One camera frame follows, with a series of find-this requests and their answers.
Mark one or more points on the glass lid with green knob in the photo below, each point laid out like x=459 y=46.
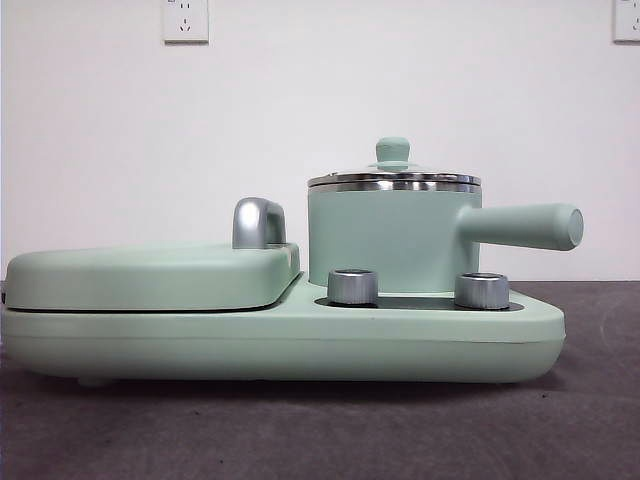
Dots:
x=392 y=150

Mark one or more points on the silver control knob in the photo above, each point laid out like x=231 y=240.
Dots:
x=481 y=291
x=352 y=287

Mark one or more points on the black control panel plate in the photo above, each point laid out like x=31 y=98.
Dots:
x=425 y=302

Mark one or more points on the mint green breakfast machine base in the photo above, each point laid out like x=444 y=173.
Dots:
x=200 y=340

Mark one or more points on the mint green griddle cover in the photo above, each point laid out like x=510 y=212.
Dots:
x=150 y=275

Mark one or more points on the white wall socket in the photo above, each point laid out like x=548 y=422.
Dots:
x=185 y=20
x=627 y=20

